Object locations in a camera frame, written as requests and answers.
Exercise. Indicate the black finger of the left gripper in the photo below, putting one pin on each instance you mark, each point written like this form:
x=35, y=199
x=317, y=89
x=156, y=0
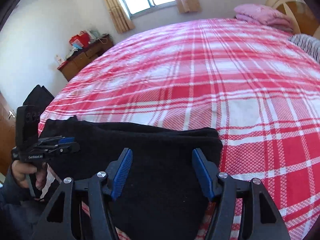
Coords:
x=65, y=148

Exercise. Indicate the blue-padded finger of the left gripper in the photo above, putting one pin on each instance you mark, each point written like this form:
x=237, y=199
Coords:
x=57, y=140

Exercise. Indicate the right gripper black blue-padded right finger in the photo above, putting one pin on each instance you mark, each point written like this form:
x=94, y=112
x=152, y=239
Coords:
x=260, y=218

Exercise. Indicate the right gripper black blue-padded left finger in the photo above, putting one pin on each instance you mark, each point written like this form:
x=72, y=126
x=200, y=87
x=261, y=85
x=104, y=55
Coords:
x=57, y=220

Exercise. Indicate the black pants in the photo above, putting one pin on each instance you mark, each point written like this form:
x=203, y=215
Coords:
x=162, y=197

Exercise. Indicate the dark sleeve forearm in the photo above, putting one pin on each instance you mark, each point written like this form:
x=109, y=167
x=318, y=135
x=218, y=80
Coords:
x=20, y=212

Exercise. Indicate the person's left hand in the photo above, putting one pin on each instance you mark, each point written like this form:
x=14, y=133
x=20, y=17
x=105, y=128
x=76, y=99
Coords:
x=20, y=171

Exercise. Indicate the black folding chair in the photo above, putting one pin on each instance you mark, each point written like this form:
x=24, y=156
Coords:
x=40, y=97

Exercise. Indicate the brown wooden door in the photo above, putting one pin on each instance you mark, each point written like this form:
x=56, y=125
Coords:
x=7, y=134

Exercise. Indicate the brown wooden desk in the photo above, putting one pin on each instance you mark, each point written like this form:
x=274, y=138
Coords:
x=80, y=59

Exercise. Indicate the red gift bag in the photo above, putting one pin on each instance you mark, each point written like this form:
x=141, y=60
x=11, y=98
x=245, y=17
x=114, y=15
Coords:
x=81, y=40

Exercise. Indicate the red white plaid bedsheet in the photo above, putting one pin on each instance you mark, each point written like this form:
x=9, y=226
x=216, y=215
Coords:
x=259, y=90

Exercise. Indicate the left beige curtain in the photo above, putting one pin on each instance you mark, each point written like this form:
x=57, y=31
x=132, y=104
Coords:
x=119, y=16

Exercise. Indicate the striped pillow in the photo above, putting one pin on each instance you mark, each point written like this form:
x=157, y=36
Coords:
x=307, y=43

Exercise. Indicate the pink folded blanket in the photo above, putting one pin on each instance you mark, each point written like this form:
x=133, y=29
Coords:
x=264, y=15

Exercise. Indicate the cream wooden headboard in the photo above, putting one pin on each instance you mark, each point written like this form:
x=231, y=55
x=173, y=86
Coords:
x=304, y=21

